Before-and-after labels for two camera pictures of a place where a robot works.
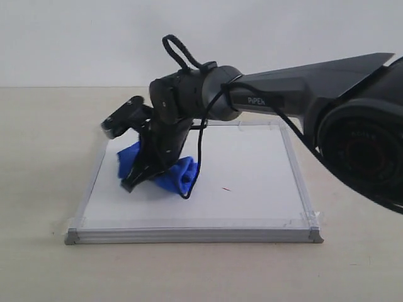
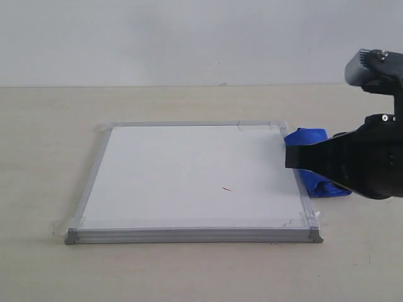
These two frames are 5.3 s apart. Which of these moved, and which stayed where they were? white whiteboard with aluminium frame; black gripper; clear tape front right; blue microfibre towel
Moved: blue microfibre towel; black gripper
Stayed: clear tape front right; white whiteboard with aluminium frame
